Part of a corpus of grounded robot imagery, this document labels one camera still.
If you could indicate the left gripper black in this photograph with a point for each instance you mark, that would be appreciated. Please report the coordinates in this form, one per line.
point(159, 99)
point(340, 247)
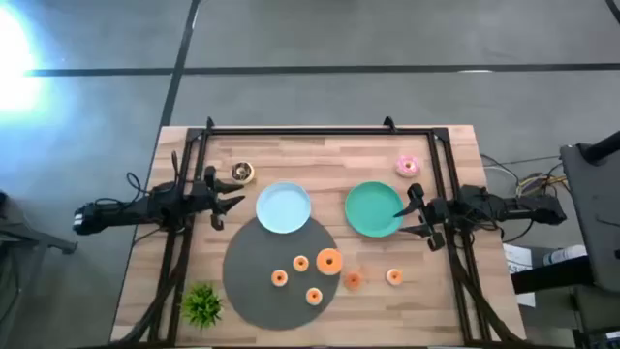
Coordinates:
point(213, 199)

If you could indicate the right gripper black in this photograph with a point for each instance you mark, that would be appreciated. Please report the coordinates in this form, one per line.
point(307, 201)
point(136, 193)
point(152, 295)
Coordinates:
point(433, 213)

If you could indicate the chocolate frosted donut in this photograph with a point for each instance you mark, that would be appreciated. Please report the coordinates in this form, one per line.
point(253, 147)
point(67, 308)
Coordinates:
point(233, 173)

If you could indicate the pink frosted donut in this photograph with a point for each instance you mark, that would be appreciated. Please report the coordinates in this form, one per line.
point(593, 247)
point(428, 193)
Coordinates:
point(399, 166)

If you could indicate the small orange donut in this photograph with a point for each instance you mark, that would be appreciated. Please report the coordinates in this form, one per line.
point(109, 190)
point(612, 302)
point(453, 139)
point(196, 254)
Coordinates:
point(390, 276)
point(274, 277)
point(297, 261)
point(310, 295)
point(349, 279)

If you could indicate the large orange donut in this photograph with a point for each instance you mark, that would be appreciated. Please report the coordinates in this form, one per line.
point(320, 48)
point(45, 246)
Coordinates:
point(321, 262)

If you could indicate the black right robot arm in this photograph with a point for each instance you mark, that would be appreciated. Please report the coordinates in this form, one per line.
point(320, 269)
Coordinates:
point(523, 208)

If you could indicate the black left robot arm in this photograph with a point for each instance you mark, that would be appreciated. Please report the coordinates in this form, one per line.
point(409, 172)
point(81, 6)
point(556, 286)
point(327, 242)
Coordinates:
point(121, 211)

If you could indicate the green plate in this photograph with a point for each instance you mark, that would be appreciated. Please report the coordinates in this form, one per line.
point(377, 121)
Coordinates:
point(370, 208)

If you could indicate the light blue plate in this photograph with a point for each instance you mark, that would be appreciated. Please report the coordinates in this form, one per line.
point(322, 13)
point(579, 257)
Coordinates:
point(283, 208)

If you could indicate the round grey woven mat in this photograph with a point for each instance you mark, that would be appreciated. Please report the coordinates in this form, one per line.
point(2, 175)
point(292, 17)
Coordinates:
point(257, 291)

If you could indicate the white paper sheet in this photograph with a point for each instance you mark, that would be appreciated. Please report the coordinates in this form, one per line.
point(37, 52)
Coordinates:
point(518, 264)

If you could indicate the small green potted plant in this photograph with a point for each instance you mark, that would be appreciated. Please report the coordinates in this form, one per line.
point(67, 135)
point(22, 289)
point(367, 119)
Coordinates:
point(201, 305)

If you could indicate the white bottle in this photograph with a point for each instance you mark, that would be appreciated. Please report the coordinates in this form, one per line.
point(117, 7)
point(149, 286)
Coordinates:
point(564, 254)

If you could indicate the grey cart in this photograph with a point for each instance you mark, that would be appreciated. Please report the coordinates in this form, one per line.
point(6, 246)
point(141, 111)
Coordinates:
point(591, 203)

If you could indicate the dark grey stand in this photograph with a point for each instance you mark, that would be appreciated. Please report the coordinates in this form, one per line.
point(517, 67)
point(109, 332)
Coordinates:
point(29, 240)

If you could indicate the black metal table frame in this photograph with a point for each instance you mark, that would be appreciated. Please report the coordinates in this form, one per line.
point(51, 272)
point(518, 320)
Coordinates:
point(315, 131)

